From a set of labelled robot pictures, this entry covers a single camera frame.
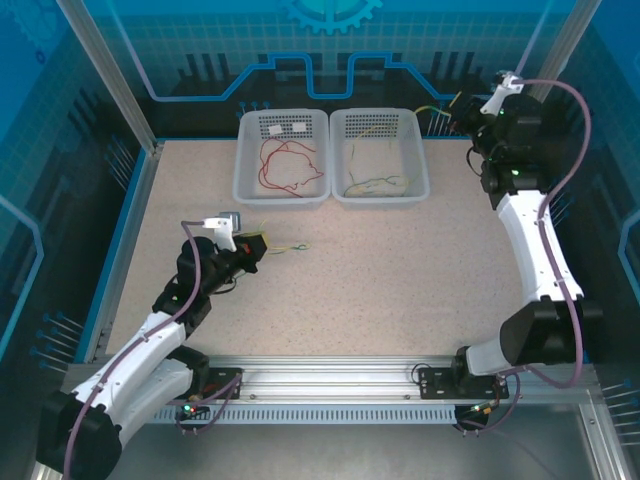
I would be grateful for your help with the grey metal base panel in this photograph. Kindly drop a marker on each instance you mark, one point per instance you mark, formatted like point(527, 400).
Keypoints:
point(325, 450)

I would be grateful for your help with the plain white perforated basket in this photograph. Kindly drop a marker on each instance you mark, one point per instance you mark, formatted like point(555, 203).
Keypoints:
point(340, 150)

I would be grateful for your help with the white basket with stickers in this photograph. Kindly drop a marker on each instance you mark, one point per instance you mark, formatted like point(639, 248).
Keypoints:
point(245, 150)

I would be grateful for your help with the aluminium frame post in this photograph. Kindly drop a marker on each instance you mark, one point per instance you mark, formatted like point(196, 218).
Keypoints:
point(556, 45)
point(119, 80)

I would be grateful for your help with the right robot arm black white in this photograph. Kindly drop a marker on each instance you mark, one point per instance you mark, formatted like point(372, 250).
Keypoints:
point(530, 240)

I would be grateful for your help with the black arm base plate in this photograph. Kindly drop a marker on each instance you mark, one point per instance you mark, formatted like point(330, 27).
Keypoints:
point(435, 382)
point(225, 380)

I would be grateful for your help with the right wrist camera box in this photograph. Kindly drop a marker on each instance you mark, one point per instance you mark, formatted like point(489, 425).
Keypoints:
point(502, 90)

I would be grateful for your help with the small LED connector module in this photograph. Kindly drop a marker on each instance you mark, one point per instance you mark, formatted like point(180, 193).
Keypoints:
point(189, 407)
point(482, 408)

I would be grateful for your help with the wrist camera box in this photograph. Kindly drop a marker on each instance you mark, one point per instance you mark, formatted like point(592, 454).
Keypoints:
point(502, 90)
point(226, 230)

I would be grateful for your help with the aluminium side rail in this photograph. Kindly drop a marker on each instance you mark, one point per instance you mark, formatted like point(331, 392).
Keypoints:
point(129, 250)

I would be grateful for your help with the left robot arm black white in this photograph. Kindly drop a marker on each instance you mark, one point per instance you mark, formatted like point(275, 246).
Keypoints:
point(130, 350)

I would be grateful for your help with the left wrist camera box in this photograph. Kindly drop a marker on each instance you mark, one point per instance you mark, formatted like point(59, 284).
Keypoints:
point(226, 230)

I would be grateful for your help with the aluminium front beam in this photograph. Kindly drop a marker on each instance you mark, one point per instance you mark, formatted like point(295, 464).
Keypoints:
point(325, 375)

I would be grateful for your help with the white sticker label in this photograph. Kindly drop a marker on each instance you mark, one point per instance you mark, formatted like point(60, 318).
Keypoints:
point(298, 127)
point(276, 129)

